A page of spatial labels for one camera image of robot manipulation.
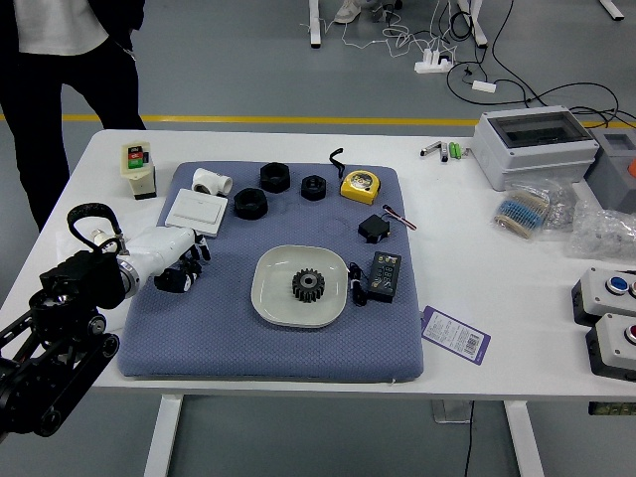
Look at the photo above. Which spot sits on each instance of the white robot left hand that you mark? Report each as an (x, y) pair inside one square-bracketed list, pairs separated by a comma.
[(159, 246)]

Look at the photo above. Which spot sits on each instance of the big black gear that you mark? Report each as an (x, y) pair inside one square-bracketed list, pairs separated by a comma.
[(308, 285)]

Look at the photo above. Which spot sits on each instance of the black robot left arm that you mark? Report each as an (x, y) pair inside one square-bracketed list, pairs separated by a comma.
[(74, 283)]

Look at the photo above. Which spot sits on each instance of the big black hex nut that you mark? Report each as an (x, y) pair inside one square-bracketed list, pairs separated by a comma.
[(243, 207), (268, 184)]

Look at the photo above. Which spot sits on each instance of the small black hex nut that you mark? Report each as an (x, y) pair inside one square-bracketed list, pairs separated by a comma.
[(309, 193)]

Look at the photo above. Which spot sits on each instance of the button box with blue button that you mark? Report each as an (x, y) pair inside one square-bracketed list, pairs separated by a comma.
[(601, 293)]

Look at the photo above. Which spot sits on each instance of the grey box with orange button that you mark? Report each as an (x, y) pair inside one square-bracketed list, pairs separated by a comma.
[(616, 174)]

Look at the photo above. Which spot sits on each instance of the button box with red button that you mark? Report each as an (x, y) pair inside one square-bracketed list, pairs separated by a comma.
[(613, 348)]

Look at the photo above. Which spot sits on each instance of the white pipe tee fitting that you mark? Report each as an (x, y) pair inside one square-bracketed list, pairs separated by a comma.
[(213, 181)]

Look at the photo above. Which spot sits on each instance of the white square plate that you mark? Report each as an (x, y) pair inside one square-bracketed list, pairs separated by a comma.
[(273, 293)]

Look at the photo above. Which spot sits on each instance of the blue-grey quilted mat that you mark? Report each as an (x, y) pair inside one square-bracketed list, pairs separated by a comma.
[(248, 348)]

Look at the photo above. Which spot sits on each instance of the person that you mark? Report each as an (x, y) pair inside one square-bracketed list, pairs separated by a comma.
[(40, 99)]

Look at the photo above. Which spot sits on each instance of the white table leg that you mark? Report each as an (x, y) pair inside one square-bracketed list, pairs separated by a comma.
[(524, 437), (164, 437)]

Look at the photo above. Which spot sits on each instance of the yellow tape measure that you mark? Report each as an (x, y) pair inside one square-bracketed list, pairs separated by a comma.
[(360, 186)]

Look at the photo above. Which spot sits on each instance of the black digital display module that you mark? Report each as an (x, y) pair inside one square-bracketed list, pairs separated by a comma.
[(383, 275)]

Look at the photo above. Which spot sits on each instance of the white background desk leg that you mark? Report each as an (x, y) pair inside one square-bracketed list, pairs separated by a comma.
[(612, 10), (474, 22), (314, 22)]

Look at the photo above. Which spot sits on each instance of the silver metal stick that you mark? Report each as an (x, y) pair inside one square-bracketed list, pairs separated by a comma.
[(431, 148)]

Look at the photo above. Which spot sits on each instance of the white shoe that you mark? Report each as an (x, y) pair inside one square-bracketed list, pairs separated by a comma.
[(348, 11)]

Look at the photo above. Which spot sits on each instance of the green battery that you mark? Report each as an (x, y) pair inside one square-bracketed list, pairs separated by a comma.
[(451, 150), (457, 151)]

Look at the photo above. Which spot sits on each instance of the purple paper tag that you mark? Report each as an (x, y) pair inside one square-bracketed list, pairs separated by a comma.
[(454, 335)]

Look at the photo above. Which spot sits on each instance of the white power strip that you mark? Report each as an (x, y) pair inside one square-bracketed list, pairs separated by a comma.
[(433, 63)]

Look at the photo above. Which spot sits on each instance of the white power adapter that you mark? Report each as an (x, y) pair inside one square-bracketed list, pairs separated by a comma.
[(483, 86)]

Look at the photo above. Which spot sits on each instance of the bag of blue resistors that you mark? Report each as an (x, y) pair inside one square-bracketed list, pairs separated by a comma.
[(522, 213)]

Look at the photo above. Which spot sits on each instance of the clear bag of small parts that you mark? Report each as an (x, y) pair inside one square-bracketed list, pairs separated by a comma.
[(564, 208)]

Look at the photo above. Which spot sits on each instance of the bubble wrap bag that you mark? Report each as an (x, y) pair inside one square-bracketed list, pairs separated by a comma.
[(603, 233)]

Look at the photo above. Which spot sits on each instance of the white wall switch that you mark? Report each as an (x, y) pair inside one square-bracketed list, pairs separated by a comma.
[(196, 211)]

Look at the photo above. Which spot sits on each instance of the beige push-button switch box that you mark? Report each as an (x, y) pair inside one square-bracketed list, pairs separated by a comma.
[(139, 174)]

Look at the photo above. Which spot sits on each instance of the grey under-table bracket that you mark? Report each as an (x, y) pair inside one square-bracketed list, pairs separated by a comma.
[(449, 411)]

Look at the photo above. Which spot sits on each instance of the grey enclosure with clear lid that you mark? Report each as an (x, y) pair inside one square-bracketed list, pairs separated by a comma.
[(536, 159)]

